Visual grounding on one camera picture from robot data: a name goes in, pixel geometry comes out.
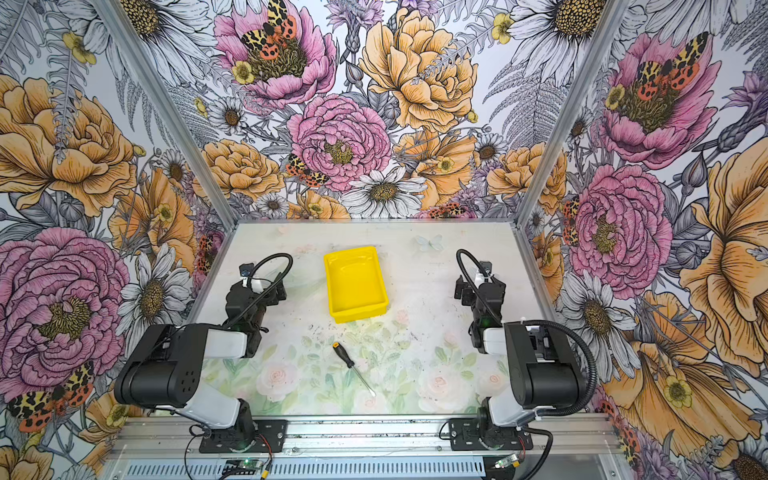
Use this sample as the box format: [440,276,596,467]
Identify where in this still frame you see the black yellow screwdriver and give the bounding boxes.
[332,342,376,397]

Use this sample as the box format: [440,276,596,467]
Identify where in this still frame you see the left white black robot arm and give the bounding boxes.
[114,252,293,452]

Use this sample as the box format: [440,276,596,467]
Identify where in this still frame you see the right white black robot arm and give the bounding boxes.
[448,257,594,452]

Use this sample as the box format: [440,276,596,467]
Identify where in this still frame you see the yellow plastic bin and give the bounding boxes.
[324,246,389,324]

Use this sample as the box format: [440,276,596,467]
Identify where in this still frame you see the left green circuit board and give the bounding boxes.
[220,458,273,479]

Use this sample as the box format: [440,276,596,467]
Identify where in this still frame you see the green circuit board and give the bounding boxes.
[494,453,520,469]
[220,458,273,479]

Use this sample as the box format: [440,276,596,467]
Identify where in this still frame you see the right green circuit board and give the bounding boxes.
[494,453,520,469]

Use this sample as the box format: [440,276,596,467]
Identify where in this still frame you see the right black corrugated cable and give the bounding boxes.
[455,248,599,418]

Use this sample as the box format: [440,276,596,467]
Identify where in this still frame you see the left aluminium corner post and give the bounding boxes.
[94,1,238,233]

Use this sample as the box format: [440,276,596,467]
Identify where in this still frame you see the aluminium corner post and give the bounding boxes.
[515,0,630,230]
[94,1,238,233]

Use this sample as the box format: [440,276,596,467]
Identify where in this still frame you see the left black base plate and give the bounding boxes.
[199,420,288,454]

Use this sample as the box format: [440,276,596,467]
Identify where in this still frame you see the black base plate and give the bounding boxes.
[199,420,288,454]
[447,417,533,452]

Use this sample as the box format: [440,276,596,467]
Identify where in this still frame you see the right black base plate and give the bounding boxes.
[447,417,533,452]

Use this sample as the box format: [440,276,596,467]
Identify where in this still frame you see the aluminium front rail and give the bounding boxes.
[108,413,620,461]

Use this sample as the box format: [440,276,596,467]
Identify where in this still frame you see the white slotted cable duct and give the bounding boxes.
[112,456,486,479]

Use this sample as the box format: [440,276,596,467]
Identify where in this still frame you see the right aluminium corner post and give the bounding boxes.
[515,0,630,230]

